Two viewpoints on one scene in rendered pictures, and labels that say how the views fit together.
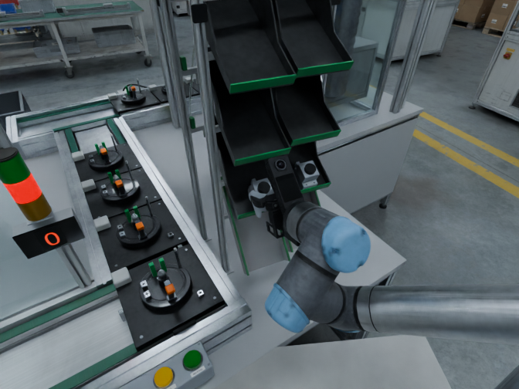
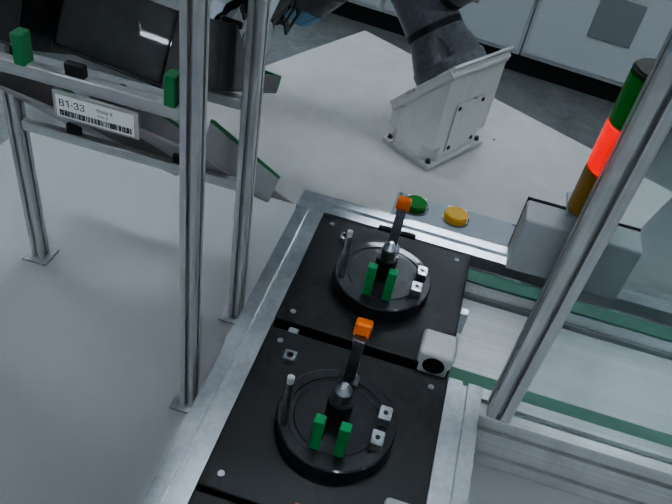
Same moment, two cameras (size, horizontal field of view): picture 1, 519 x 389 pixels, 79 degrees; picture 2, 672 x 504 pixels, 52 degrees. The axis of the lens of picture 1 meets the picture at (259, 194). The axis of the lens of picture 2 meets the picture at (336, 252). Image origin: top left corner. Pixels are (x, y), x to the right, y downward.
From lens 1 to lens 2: 130 cm
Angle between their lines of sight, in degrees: 91
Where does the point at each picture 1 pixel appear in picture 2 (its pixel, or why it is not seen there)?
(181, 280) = (356, 259)
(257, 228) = not seen: hidden behind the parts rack
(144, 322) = (441, 270)
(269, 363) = not seen: hidden behind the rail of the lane
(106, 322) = (484, 356)
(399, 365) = (215, 115)
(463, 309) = not seen: outside the picture
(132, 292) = (432, 319)
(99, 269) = (461, 424)
